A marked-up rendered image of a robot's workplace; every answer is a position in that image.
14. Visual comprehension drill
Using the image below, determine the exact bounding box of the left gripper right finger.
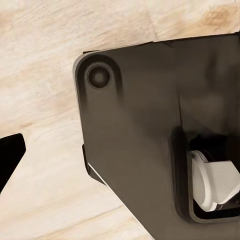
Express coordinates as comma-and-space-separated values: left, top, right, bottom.
224, 133, 240, 173

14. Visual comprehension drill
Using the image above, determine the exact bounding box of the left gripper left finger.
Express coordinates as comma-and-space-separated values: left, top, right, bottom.
0, 133, 26, 193

